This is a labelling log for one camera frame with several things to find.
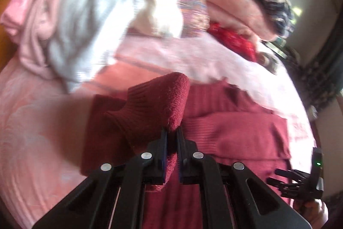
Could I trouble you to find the dark red knit sweater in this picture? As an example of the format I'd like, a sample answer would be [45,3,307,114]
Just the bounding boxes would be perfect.
[80,72,293,229]

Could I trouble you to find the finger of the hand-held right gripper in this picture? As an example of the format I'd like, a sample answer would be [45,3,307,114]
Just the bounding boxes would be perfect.
[275,168,311,180]
[266,177,311,199]

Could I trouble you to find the pale pink garment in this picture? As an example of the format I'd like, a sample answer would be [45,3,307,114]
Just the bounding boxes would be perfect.
[0,0,81,80]

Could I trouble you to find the purple patterned cloth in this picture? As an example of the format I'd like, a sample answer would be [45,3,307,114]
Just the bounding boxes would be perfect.
[177,0,213,39]

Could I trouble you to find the person's right hand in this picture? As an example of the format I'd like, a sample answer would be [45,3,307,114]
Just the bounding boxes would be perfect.
[294,198,329,229]

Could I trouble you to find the pink printed blanket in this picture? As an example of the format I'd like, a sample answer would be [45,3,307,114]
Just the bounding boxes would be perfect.
[0,35,322,229]

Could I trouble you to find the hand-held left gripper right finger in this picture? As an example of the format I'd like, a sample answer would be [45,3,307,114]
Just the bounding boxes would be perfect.
[176,127,313,229]

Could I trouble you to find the red sparkly cloth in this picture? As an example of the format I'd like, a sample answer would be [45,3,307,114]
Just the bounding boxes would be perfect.
[208,22,258,62]

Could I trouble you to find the dark patterned cloth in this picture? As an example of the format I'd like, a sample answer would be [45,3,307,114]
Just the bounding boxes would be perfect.
[284,41,339,114]

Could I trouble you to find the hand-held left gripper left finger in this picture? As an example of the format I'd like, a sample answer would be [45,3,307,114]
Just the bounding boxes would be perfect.
[32,129,168,229]

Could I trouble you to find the pink folded cloth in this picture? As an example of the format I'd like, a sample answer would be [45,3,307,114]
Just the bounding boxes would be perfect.
[198,0,280,42]

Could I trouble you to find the white striped garment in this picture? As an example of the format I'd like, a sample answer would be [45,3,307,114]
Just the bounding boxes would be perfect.
[48,0,188,93]

